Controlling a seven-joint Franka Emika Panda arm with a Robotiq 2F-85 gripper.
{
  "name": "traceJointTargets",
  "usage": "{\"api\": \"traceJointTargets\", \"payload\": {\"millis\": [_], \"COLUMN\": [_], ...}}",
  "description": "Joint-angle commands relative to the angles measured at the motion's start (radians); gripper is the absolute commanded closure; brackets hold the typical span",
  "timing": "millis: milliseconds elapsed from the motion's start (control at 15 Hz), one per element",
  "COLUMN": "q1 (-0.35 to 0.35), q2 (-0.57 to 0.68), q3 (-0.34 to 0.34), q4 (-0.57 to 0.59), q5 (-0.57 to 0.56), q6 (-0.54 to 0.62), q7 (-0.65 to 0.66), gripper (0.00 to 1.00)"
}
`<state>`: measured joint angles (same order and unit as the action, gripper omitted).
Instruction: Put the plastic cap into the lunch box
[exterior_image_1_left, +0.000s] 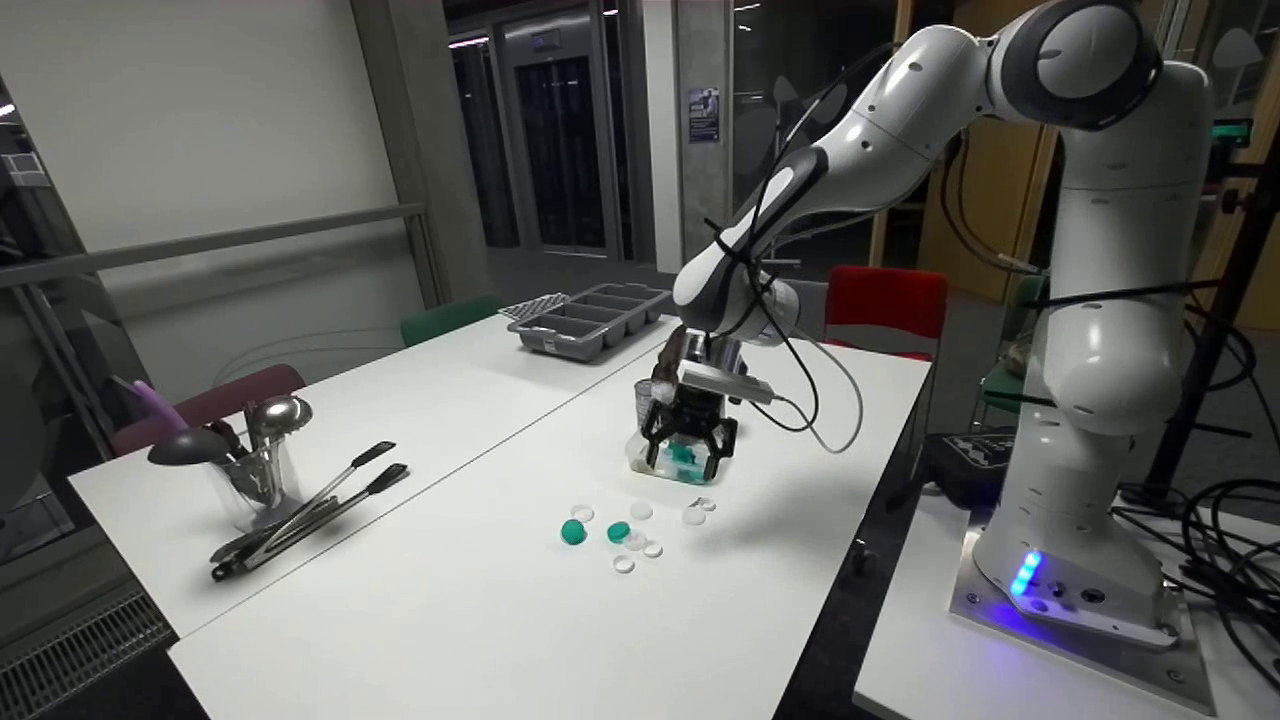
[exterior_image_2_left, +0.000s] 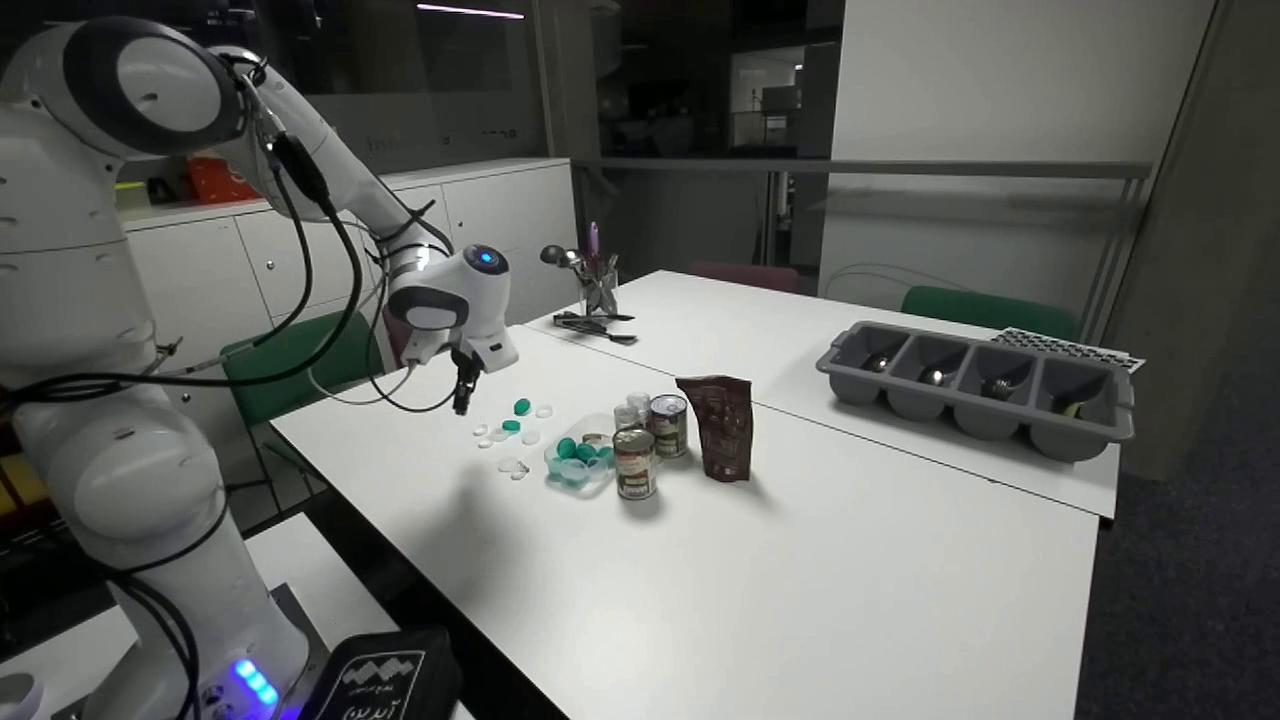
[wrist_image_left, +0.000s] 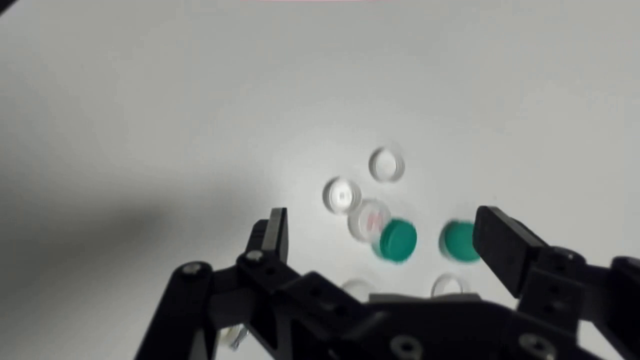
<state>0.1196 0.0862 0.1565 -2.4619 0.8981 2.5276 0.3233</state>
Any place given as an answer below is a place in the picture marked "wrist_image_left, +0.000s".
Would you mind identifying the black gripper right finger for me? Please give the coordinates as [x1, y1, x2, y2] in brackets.
[471, 204, 640, 360]

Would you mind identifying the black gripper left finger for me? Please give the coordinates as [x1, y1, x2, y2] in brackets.
[136, 206, 366, 360]

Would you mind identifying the green plastic cap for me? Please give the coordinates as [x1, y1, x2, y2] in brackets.
[372, 218, 420, 264]
[438, 221, 482, 264]

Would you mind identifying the white open plastic cap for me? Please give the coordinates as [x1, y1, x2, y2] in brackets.
[431, 271, 471, 300]
[369, 146, 408, 185]

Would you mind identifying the translucent cap with pink mark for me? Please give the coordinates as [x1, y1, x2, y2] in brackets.
[346, 199, 395, 245]

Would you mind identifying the white cap with inner ring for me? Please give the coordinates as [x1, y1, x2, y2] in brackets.
[323, 175, 365, 217]

